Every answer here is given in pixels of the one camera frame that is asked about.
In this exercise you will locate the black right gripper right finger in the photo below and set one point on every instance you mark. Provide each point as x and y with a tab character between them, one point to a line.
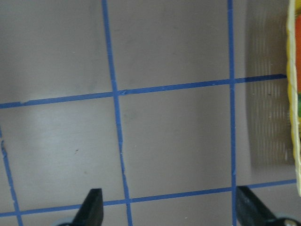
251	211

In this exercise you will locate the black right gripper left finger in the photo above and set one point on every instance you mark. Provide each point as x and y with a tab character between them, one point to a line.
91	210

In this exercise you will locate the yellow woven basket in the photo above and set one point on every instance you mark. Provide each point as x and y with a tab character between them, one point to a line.
293	11

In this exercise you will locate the orange toy carrot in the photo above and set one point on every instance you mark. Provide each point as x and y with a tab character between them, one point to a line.
298	51

